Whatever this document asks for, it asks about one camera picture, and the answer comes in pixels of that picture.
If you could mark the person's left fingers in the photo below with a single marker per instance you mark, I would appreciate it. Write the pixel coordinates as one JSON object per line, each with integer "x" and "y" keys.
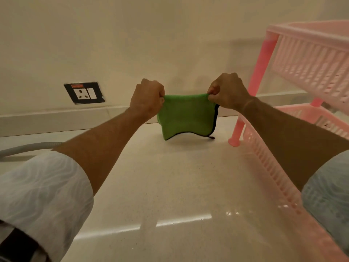
{"x": 160, "y": 96}

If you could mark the person's left hand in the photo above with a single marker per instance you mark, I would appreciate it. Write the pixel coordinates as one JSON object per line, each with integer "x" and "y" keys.
{"x": 146, "y": 98}

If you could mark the person's right hand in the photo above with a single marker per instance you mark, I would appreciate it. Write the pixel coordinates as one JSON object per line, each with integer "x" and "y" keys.
{"x": 229, "y": 91}

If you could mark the person's right forearm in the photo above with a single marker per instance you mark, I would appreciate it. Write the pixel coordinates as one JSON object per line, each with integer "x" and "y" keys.
{"x": 289, "y": 139}

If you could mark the person's right fingers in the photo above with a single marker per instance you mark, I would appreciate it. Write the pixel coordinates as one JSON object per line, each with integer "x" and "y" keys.
{"x": 213, "y": 94}

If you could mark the green microfiber cloth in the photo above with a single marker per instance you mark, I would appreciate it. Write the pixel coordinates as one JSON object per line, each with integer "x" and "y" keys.
{"x": 186, "y": 115}

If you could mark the pink plastic two-tier rack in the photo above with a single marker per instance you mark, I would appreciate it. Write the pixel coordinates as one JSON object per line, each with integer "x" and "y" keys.
{"x": 297, "y": 120}

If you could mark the person's left forearm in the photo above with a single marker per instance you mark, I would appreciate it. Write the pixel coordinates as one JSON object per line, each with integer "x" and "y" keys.
{"x": 101, "y": 145}

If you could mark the black wall power socket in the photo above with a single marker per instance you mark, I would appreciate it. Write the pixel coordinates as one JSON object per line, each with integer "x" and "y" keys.
{"x": 84, "y": 93}

